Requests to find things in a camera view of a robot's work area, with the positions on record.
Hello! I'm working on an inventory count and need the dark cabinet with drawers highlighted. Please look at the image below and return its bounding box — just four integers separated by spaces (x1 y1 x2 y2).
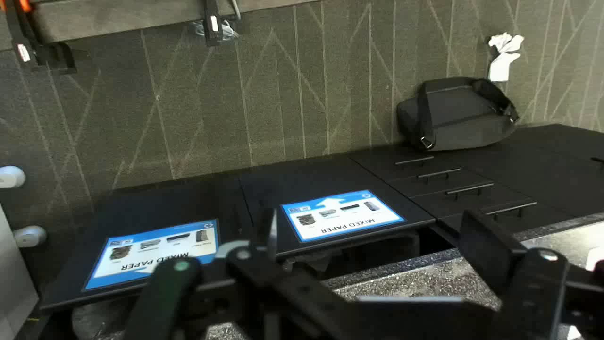
35 124 604 318

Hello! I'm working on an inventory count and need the blue mixed paper label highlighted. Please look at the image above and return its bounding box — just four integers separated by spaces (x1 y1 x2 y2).
277 190 405 244
82 218 220 294

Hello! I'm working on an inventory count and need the small white crumpled scrap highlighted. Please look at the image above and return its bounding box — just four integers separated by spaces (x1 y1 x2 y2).
484 33 526 86

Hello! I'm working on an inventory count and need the grey mounting board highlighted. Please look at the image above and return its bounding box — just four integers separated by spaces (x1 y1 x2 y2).
33 0 316 44

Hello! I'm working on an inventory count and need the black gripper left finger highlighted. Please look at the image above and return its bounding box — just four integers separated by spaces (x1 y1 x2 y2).
122 243 279 340

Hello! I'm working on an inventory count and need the black drawer handle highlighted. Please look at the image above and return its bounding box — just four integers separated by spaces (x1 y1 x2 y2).
443 182 496 199
417 167 464 182
484 201 539 218
394 156 437 169

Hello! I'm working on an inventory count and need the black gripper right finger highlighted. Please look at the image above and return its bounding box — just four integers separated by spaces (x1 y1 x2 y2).
458 210 571 340

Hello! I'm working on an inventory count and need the black bag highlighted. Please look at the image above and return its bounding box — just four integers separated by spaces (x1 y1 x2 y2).
394 76 520 154

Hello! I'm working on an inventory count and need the black clamp with orange handle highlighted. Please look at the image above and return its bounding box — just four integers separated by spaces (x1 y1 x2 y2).
0 0 79 73

